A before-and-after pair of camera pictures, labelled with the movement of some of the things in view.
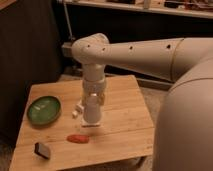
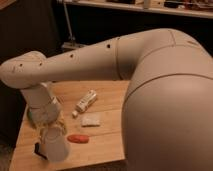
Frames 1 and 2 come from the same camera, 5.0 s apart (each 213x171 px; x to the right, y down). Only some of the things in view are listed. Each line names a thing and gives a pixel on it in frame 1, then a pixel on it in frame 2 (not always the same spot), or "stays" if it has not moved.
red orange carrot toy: (78, 138) stays
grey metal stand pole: (68, 21) stays
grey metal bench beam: (67, 49) stays
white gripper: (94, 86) -> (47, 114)
